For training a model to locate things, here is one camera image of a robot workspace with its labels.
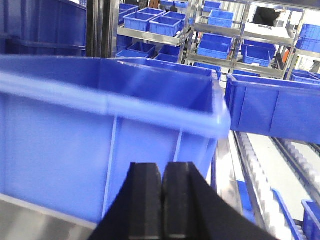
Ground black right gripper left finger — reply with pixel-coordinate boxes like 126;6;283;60
89;162;162;240

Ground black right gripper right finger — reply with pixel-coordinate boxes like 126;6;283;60
162;162;274;240

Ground blue plastic tray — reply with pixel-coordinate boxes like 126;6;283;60
0;55;231;223

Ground metal roller shelf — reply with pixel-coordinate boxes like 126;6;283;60
208;132;320;240

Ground blue bin on roller shelf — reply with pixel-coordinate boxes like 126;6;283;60
225;74;320;144

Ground steel background shelf rack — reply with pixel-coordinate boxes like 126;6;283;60
117;0;320;79

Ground blue bin upper shelf front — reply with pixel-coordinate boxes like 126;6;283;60
149;16;182;37

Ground blue bin shelf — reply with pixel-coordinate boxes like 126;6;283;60
123;12;156;32
149;16;182;37

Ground blue bin upper left shelf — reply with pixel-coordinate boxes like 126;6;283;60
123;12;156;32

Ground blue bin rack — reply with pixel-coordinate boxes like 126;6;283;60
197;33;233;60
241;44;276;68

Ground blue bin right middle rack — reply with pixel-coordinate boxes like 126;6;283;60
241;44;276;68

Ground large blue bin behind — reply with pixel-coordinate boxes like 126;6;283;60
0;0;87;57

